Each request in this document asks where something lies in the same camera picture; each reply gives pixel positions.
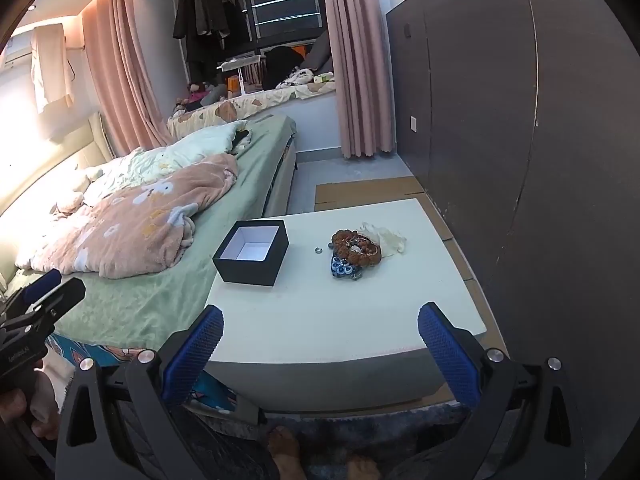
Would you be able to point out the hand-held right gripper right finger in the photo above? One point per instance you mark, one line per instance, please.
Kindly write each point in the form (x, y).
(447, 355)

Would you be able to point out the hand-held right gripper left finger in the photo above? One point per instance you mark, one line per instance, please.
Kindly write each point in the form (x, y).
(192, 355)

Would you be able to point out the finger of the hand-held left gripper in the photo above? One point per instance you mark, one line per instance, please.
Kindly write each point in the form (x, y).
(42, 282)
(60, 297)

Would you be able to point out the black box with white inside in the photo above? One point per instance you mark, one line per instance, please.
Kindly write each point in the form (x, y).
(250, 272)

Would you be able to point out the silver jewelry pieces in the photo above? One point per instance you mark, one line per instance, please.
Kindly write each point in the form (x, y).
(356, 246)

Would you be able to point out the person's left hand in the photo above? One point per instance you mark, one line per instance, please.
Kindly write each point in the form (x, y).
(47, 400)

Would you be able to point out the cream plush toy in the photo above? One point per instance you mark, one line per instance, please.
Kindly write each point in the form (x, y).
(70, 200)

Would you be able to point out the pink floral blanket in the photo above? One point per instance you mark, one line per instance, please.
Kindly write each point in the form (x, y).
(125, 230)

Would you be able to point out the person's dark trousers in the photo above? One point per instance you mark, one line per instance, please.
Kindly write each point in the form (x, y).
(240, 455)

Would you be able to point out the person's left foot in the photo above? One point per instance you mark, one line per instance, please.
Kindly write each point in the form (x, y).
(282, 450)

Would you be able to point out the person's foot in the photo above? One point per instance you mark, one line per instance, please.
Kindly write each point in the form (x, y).
(362, 470)
(282, 450)

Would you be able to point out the person's right foot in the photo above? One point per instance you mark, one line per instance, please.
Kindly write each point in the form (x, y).
(362, 470)

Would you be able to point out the beige padded headboard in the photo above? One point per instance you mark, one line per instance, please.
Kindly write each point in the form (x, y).
(102, 135)

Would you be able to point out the flat cardboard sheet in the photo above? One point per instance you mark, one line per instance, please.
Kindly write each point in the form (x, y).
(360, 192)

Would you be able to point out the light green duvet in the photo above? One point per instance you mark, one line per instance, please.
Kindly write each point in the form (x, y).
(200, 142)

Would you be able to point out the white hanging garment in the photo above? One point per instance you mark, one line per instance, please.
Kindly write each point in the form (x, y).
(50, 70)

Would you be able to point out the white air conditioner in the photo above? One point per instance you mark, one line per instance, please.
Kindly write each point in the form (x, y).
(17, 52)

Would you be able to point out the pink curtain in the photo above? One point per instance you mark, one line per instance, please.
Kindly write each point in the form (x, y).
(120, 60)
(355, 60)

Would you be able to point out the pink plush toy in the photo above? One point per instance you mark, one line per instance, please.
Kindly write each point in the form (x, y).
(195, 95)

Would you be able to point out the dark brown wardrobe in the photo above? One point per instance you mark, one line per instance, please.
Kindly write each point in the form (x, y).
(500, 110)

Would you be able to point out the cream printed seat cover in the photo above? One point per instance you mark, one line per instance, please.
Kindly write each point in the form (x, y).
(260, 97)

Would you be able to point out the orange box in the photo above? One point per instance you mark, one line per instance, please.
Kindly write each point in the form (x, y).
(233, 84)

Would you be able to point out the white folding rack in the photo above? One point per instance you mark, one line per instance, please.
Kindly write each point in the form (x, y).
(240, 62)

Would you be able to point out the white plush toy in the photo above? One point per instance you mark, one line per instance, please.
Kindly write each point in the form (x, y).
(300, 76)

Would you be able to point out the black bag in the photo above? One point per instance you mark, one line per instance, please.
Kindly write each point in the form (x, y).
(282, 67)

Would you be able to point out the green tissue packet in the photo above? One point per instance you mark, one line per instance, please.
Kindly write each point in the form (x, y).
(324, 79)

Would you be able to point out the dark hanging jacket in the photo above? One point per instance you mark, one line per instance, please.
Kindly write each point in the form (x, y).
(197, 15)

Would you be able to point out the dark hanging garment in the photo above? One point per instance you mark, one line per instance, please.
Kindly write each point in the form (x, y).
(235, 22)

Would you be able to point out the grey cushion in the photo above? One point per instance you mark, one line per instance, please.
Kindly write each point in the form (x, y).
(320, 55)

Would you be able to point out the dark window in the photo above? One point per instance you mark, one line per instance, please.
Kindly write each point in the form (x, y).
(280, 5)

